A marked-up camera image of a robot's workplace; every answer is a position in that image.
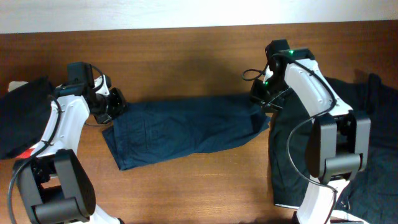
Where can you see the black folded garment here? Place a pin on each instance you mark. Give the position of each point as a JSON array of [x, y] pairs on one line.
[[25, 112]]

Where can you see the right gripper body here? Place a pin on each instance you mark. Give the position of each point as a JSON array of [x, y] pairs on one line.
[[270, 94]]

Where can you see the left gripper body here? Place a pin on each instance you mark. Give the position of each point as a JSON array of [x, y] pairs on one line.
[[111, 106]]

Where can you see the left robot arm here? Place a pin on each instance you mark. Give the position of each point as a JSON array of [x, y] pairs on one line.
[[51, 181]]

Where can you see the navy blue shorts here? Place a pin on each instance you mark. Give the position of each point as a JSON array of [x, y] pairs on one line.
[[156, 131]]

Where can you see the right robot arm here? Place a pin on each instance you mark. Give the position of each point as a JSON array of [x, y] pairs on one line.
[[338, 145]]

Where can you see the red folded garment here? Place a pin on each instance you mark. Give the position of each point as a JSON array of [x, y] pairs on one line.
[[26, 154]]

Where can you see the white folded garment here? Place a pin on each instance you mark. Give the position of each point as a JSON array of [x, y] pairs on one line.
[[13, 85]]

